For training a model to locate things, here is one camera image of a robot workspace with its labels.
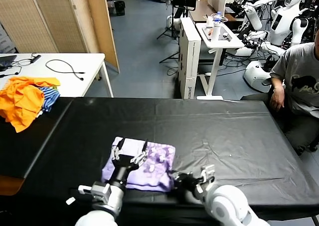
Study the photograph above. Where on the tall white cardboard box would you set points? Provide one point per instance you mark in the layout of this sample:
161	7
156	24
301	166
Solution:
192	61

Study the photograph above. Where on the black table cover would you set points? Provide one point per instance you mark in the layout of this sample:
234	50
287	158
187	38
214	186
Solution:
236	136

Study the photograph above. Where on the blue striped garment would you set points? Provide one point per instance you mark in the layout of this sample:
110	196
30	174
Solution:
49	98

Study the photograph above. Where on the white round device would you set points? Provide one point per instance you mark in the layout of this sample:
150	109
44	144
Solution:
175	22

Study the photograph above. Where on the green garment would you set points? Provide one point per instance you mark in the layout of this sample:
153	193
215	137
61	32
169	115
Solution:
56	87

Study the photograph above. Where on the person in gray t-shirt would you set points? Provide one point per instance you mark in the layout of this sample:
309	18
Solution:
299	86

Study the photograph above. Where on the black laptop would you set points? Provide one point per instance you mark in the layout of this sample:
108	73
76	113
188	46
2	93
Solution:
6	61

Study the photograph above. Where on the orange garment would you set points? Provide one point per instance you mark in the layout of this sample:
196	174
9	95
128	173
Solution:
20	101

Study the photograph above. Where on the person's bare hand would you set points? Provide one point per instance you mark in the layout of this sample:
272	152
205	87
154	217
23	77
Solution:
277	98

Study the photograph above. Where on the slim white humanoid robot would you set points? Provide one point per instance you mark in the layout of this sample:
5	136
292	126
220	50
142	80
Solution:
254	16

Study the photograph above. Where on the lavender t-shirt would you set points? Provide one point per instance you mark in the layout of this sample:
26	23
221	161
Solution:
154	168

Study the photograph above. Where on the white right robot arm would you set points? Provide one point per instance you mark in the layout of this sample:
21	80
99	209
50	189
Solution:
229	206

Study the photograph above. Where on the black tripod stand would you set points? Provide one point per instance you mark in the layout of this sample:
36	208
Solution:
169	59
172	29

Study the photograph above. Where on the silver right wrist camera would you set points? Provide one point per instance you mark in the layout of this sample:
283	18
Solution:
208	173

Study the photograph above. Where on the black tray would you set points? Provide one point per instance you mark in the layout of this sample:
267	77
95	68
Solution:
223	31

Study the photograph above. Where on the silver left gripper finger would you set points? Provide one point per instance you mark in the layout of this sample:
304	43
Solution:
140	158
116	153

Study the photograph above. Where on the white standing desk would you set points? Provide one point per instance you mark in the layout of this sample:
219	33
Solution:
224	44

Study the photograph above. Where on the white tumbler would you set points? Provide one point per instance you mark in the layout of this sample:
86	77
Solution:
215	33

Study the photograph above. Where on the white domed robot base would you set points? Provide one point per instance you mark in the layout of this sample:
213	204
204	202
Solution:
255	73

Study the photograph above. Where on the white cup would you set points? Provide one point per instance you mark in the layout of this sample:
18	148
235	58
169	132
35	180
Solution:
209	22

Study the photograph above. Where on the black power strip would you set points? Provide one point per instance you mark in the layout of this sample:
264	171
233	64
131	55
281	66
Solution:
36	58

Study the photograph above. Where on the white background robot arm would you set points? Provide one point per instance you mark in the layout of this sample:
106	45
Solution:
271	49

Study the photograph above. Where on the wooden folding screen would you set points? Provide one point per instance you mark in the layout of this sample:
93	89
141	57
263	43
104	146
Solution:
49	19

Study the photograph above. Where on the brown desk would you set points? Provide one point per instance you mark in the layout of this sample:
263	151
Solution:
202	11

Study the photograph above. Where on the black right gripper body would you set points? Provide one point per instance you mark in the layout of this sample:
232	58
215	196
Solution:
187	184

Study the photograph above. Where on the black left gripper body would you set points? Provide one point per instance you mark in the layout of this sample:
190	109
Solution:
122	168

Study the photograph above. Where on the white table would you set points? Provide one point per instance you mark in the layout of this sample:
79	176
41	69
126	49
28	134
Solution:
74	86

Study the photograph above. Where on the clear water bottle blue label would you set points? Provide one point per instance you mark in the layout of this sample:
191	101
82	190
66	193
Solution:
218	17

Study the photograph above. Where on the person's bare forearm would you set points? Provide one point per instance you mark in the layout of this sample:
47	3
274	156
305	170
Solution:
277	81

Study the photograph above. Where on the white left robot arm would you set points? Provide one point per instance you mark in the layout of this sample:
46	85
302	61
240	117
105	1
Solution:
104	216

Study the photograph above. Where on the glossy black low table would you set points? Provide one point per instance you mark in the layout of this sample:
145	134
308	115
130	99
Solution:
22	148

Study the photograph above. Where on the black trash bin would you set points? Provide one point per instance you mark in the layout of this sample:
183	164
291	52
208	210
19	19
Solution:
120	8

